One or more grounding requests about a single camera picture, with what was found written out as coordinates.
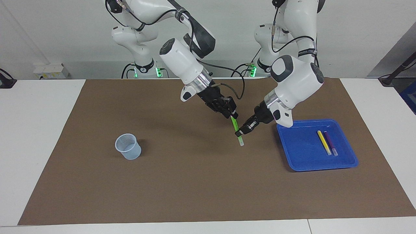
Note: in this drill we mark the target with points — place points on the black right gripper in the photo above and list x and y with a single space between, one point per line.
214 99

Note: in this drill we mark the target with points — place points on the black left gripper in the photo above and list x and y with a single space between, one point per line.
264 115

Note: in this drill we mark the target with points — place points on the green pen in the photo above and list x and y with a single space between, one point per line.
234 125

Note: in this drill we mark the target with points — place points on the yellow pen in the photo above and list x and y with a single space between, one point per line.
324 142

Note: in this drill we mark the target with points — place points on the purple pen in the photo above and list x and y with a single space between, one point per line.
331 143

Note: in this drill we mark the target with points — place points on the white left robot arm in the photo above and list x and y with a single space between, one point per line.
295 84

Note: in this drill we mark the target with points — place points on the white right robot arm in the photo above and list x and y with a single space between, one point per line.
182 61

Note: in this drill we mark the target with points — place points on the blue plastic tray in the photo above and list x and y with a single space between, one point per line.
302 149

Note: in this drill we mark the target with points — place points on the brown table mat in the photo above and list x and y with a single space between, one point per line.
208 182

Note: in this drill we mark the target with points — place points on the clear plastic cup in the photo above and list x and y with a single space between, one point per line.
130 152

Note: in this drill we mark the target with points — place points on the black stand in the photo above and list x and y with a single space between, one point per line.
386 79

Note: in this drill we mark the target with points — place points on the blue box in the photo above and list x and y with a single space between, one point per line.
411 97

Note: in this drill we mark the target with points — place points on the white power strip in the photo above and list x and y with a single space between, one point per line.
48 70

